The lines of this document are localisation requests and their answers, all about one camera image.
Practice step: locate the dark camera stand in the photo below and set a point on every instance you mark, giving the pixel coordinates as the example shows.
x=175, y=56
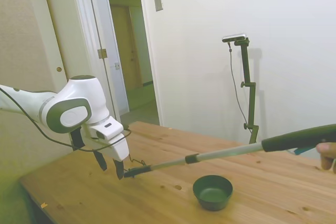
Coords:
x=250, y=103

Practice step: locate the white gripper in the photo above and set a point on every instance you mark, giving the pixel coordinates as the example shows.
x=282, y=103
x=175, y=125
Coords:
x=115, y=148

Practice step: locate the brass door hinge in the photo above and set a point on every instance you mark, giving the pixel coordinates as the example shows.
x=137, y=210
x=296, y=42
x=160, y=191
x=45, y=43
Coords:
x=102, y=53

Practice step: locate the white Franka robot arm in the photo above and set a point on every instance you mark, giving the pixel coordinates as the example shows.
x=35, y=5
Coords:
x=78, y=93

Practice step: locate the dark green bowl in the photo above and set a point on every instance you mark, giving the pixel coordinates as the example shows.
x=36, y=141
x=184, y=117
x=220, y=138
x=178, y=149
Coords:
x=212, y=192

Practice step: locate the brown hallway door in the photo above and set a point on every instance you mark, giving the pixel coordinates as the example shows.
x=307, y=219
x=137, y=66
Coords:
x=126, y=48

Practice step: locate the beige open door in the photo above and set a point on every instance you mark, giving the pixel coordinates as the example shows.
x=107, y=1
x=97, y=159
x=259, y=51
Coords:
x=39, y=24

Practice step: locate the round door knob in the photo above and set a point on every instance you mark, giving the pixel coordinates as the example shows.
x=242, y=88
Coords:
x=59, y=69

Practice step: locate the person's hand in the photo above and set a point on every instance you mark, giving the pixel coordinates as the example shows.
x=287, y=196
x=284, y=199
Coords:
x=327, y=155

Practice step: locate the grey wall switch plate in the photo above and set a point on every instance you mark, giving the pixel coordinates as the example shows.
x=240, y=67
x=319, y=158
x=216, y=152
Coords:
x=158, y=1

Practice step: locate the long reacher grabber tool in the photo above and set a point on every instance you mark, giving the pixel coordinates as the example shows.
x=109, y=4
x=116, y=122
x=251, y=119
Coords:
x=223, y=153

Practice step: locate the silver camera on stand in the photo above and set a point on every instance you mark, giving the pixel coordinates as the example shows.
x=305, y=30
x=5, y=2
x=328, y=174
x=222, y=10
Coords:
x=234, y=37

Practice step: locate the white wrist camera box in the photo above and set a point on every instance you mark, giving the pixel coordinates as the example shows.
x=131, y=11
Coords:
x=110, y=129

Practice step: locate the white door frame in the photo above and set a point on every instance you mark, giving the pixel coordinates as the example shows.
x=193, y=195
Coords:
x=147, y=51

